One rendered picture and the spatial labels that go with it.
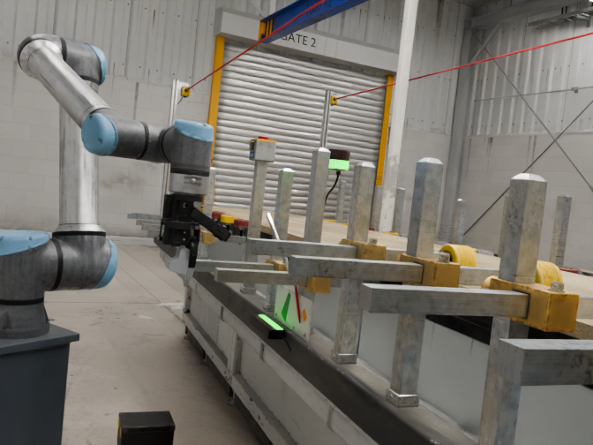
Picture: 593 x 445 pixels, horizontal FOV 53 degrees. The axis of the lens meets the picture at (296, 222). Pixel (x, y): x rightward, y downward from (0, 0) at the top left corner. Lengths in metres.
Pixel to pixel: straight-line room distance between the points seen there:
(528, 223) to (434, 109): 10.88
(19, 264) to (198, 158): 0.61
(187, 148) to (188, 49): 8.20
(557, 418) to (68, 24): 8.67
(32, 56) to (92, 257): 0.57
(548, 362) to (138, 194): 8.81
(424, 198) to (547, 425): 0.44
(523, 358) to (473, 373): 0.80
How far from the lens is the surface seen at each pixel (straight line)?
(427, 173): 1.07
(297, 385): 1.63
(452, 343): 1.35
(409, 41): 3.24
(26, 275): 1.73
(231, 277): 1.43
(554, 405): 1.14
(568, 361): 0.54
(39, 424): 1.84
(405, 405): 1.13
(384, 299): 0.71
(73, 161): 1.85
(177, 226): 1.36
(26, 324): 1.75
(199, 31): 9.63
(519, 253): 0.87
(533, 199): 0.88
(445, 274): 1.02
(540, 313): 0.83
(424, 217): 1.07
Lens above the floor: 1.06
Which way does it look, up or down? 3 degrees down
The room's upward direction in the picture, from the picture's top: 6 degrees clockwise
